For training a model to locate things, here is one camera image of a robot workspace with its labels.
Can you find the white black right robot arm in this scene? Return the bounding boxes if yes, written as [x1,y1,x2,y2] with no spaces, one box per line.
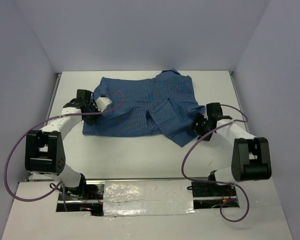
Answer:
[190,102,272,196]

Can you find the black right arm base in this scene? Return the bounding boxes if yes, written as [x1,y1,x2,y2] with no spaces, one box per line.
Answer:
[187,182,239,210]

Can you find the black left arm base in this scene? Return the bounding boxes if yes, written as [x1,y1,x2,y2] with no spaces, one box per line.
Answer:
[55,182,105,217]

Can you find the silver tape covered panel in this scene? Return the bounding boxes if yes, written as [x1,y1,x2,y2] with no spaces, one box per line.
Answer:
[103,179,195,217]

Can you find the aluminium table edge rail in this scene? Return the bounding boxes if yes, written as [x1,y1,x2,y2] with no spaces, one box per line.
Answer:
[228,70,250,133]

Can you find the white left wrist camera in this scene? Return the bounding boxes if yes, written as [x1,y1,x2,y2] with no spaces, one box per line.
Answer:
[95,96,113,112]

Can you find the blue plaid long sleeve shirt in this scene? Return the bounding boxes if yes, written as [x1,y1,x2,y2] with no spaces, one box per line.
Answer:
[82,69,206,147]

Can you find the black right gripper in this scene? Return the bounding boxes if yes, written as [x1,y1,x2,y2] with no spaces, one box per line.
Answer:
[187,112,214,142]

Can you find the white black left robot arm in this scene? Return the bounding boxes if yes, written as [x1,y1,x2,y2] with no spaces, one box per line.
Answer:
[25,89,99,199]

